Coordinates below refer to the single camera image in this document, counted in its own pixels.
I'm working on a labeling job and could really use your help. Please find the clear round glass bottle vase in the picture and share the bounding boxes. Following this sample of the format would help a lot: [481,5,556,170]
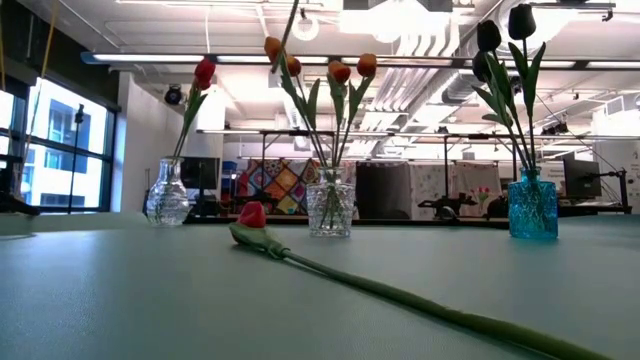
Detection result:
[146,157,191,227]

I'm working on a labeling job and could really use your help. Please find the white ring lamp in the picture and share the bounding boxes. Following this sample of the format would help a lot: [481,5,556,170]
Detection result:
[292,12,321,43]

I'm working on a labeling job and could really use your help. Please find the black tripod stand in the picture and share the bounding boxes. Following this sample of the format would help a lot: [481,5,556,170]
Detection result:
[67,102,86,211]

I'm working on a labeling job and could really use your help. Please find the overhead light bar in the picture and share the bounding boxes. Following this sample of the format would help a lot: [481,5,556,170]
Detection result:
[79,50,640,70]

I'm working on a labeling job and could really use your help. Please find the colourful patchwork quilt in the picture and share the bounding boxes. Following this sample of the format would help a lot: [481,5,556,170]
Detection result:
[238,157,322,216]

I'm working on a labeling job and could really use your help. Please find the black stand base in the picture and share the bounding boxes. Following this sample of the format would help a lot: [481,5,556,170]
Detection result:
[0,154,41,217]

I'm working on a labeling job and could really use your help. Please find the white patterned cloth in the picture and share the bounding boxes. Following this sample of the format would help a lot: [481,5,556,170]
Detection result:
[410,162,501,219]

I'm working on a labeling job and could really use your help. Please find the background desk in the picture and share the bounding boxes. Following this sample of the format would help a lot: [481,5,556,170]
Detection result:
[558,202,634,217]

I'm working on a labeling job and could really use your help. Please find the yellow hanging cable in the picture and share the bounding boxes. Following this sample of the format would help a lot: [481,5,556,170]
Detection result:
[22,7,59,151]

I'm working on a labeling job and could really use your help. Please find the black ceiling rail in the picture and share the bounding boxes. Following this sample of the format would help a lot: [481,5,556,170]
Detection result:
[529,1,617,22]

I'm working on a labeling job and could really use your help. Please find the black partition panel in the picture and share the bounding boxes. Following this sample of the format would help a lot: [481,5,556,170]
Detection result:
[355,160,413,221]

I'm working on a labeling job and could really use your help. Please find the clear dimpled glass vase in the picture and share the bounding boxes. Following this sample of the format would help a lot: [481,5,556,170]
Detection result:
[305,166,357,239]

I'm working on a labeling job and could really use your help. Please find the black computer monitor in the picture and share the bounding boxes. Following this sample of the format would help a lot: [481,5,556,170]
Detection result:
[562,157,603,200]
[178,155,222,217]

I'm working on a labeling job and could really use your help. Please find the black metal rig frame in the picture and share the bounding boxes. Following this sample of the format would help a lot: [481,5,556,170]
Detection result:
[195,127,640,221]

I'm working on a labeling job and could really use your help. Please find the blue textured glass vase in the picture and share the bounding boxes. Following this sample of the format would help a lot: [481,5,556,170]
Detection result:
[507,166,560,240]

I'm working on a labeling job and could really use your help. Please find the large room window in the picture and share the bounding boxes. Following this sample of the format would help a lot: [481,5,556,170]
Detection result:
[0,77,117,212]

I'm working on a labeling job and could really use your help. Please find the blue storage box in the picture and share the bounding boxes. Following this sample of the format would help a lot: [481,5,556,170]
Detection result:
[222,160,239,191]

